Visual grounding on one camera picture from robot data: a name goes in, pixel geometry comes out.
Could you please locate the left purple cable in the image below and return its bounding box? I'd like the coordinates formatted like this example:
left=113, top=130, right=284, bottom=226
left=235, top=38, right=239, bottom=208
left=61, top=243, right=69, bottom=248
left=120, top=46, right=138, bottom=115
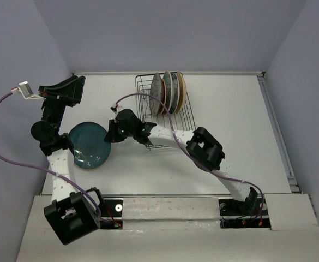
left=0, top=90, right=119, bottom=226

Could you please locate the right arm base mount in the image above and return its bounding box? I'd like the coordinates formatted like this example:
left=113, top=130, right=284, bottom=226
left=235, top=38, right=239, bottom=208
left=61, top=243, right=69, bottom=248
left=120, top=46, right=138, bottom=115
left=219, top=198, right=271, bottom=229

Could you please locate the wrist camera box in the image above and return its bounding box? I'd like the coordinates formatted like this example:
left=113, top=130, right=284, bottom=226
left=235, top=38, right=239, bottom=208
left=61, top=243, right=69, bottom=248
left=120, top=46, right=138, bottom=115
left=111, top=103, right=124, bottom=115
left=10, top=81, right=42, bottom=100

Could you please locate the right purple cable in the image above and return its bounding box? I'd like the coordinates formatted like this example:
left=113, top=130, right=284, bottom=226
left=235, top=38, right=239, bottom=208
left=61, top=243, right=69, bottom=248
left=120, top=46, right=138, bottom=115
left=112, top=93, right=266, bottom=219

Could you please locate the grey deer pattern plate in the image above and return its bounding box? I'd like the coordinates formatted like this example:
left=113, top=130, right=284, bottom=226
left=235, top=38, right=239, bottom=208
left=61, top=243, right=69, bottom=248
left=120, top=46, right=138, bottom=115
left=149, top=73, right=164, bottom=115

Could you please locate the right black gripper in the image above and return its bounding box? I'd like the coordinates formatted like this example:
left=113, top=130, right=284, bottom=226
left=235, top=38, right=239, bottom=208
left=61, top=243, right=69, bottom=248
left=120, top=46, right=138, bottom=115
left=104, top=118, right=135, bottom=142

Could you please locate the red and teal plate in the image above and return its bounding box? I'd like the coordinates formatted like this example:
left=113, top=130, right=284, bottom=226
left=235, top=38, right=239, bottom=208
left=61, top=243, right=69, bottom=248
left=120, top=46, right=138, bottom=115
left=163, top=71, right=174, bottom=113

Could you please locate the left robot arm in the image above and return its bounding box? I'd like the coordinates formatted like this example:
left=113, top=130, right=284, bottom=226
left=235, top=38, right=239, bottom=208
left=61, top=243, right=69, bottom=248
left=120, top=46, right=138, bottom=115
left=31, top=75, right=105, bottom=245

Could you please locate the teal blue plate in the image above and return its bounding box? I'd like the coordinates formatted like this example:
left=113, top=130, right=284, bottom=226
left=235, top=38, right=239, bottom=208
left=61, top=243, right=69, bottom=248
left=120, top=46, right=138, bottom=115
left=69, top=122, right=111, bottom=170

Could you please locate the white plate green rim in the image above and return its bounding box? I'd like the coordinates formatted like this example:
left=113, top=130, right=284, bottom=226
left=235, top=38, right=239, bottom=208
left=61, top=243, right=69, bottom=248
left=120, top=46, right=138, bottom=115
left=170, top=73, right=180, bottom=114

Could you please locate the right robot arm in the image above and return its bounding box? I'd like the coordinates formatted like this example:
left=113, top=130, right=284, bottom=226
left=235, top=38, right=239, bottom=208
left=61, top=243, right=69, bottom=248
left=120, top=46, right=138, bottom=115
left=105, top=105, right=262, bottom=214

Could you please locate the purple cable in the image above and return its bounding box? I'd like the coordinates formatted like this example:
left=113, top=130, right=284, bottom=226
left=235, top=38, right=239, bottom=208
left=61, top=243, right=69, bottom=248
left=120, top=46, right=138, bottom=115
left=112, top=93, right=266, bottom=219
left=0, top=90, right=119, bottom=226

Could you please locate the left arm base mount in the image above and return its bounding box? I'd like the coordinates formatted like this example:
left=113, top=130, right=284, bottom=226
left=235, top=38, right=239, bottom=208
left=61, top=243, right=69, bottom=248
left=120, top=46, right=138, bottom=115
left=100, top=198, right=123, bottom=230

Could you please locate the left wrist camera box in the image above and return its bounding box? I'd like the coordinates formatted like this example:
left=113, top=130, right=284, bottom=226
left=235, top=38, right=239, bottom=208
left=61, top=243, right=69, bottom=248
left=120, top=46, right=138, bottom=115
left=10, top=81, right=42, bottom=100

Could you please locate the beige wooden plate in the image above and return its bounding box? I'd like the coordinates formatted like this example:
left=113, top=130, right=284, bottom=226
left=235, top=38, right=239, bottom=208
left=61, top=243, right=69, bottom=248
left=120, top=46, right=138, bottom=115
left=175, top=72, right=187, bottom=113

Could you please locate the orange woven plate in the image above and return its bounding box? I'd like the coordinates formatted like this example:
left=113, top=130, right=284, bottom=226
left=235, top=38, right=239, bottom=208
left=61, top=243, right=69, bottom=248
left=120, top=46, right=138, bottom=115
left=158, top=79, right=166, bottom=115

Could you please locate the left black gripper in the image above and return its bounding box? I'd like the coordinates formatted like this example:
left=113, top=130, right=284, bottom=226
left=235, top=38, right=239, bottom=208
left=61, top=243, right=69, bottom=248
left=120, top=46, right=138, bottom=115
left=37, top=75, right=85, bottom=129

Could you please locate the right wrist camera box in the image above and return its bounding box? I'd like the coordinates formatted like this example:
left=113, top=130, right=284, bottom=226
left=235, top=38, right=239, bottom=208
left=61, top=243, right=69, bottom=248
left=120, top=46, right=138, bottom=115
left=111, top=103, right=124, bottom=115

